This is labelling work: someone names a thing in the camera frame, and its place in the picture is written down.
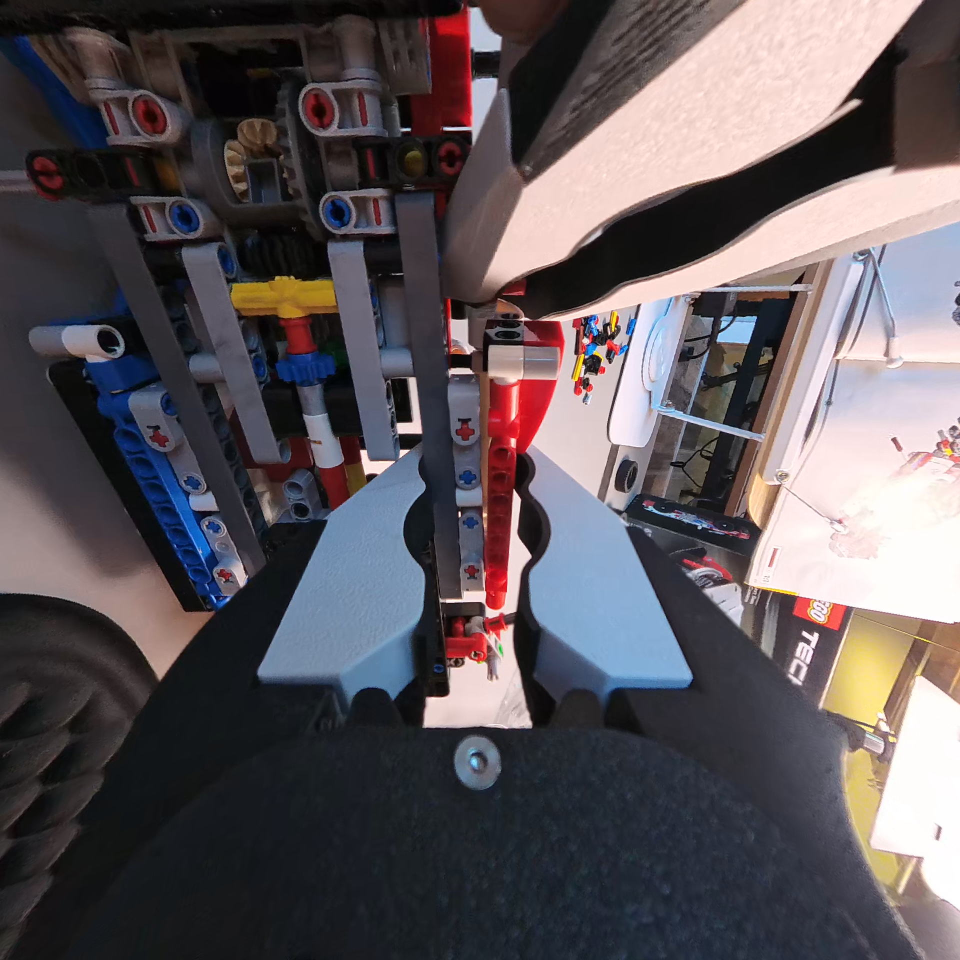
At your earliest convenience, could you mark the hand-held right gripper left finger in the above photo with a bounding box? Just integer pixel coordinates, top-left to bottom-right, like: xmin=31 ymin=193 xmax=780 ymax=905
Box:
xmin=257 ymin=442 xmax=440 ymax=724

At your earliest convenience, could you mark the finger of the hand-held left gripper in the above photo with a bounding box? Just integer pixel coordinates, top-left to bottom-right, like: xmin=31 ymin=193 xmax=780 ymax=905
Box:
xmin=542 ymin=0 xmax=960 ymax=322
xmin=441 ymin=0 xmax=924 ymax=317

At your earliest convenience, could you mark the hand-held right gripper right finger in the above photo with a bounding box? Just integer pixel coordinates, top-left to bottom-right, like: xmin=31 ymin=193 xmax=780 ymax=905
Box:
xmin=514 ymin=448 xmax=694 ymax=724

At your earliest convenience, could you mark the lego instruction booklet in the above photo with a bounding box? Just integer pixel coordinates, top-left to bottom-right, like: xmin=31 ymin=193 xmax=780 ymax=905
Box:
xmin=746 ymin=225 xmax=960 ymax=625

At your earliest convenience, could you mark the lego race car model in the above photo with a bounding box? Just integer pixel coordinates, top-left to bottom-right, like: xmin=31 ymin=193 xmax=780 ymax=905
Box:
xmin=0 ymin=0 xmax=526 ymax=686

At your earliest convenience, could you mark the lego set box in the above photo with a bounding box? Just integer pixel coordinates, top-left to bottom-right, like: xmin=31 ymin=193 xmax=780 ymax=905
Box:
xmin=626 ymin=493 xmax=856 ymax=686

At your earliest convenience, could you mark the pile of small lego pieces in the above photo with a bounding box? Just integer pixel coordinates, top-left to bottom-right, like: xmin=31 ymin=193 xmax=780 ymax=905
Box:
xmin=571 ymin=309 xmax=639 ymax=405

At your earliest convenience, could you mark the person's left hand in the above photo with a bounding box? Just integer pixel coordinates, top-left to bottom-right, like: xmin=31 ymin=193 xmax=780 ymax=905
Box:
xmin=480 ymin=0 xmax=567 ymax=42

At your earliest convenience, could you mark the white book stand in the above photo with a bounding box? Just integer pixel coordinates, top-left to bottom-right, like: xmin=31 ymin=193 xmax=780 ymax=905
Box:
xmin=606 ymin=248 xmax=894 ymax=525

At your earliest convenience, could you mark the LED panel light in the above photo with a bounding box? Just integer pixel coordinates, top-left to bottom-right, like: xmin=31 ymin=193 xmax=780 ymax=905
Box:
xmin=870 ymin=675 xmax=960 ymax=912

